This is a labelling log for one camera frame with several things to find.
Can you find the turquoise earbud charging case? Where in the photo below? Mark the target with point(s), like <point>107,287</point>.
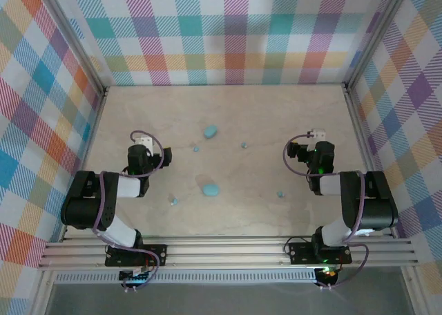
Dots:
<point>210,132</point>
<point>210,190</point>

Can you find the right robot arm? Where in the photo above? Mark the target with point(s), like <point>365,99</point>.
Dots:
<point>376,204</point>

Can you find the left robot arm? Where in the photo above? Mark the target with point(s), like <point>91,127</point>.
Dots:
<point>83,204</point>

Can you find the controller board green lights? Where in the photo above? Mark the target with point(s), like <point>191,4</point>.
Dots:
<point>133,277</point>

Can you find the controller board orange part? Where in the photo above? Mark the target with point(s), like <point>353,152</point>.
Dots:
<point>328,275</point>

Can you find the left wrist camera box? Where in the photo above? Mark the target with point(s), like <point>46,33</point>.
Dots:
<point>144,142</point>

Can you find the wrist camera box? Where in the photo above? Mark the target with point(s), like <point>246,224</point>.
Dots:
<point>318,134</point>
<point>144,142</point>

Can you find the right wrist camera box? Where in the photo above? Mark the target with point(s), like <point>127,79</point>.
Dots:
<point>318,134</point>

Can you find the aluminium side rail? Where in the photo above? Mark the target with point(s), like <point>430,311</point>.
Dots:
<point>94,128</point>
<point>359,128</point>

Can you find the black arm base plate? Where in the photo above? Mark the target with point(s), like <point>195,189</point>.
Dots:
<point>157,254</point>
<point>300,254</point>

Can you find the wide aluminium base rail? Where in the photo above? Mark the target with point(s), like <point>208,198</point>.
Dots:
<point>224,251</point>

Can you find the aluminium corner post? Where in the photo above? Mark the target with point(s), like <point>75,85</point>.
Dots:
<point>75,38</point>
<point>373,38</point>

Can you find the aluminium frame leg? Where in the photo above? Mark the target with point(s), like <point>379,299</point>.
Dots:
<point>412,291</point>
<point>43,294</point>

